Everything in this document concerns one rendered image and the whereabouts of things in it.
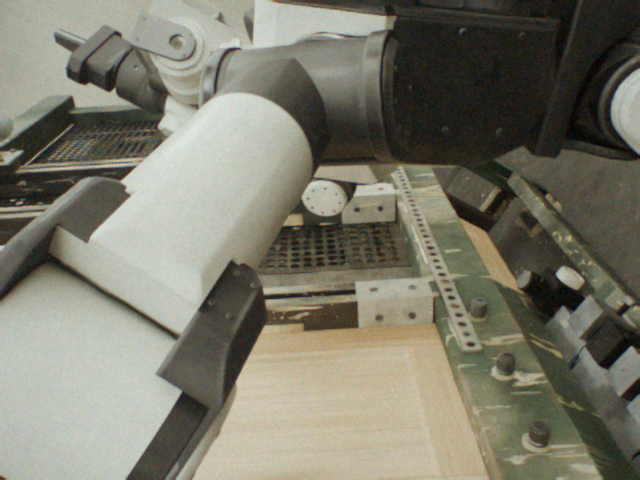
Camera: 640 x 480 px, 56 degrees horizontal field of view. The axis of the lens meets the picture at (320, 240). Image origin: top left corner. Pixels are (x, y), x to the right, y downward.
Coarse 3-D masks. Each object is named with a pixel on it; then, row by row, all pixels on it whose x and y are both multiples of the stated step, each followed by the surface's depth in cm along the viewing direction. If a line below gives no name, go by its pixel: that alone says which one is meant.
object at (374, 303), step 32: (288, 288) 103; (320, 288) 102; (352, 288) 102; (384, 288) 101; (416, 288) 100; (288, 320) 100; (320, 320) 100; (352, 320) 100; (384, 320) 100; (416, 320) 100
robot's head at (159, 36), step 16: (144, 16) 61; (144, 32) 61; (160, 32) 61; (176, 32) 61; (192, 32) 62; (144, 48) 61; (160, 48) 61; (192, 48) 62; (208, 48) 63; (144, 64) 67; (160, 64) 63; (176, 64) 62; (192, 64) 62
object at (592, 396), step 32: (544, 288) 100; (576, 288) 100; (544, 320) 102; (576, 320) 89; (608, 320) 83; (544, 352) 90; (576, 352) 90; (608, 352) 81; (576, 384) 86; (608, 384) 82; (576, 416) 77; (608, 416) 79; (608, 448) 74
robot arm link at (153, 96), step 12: (156, 72) 93; (144, 84) 95; (156, 84) 93; (144, 96) 96; (156, 96) 96; (168, 96) 96; (144, 108) 98; (156, 108) 98; (168, 108) 96; (180, 108) 96; (192, 108) 96; (168, 120) 96; (180, 120) 95; (168, 132) 97
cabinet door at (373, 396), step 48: (288, 336) 99; (336, 336) 99; (384, 336) 98; (432, 336) 97; (240, 384) 90; (288, 384) 89; (336, 384) 89; (384, 384) 88; (432, 384) 87; (240, 432) 81; (288, 432) 81; (336, 432) 80; (384, 432) 80; (432, 432) 79
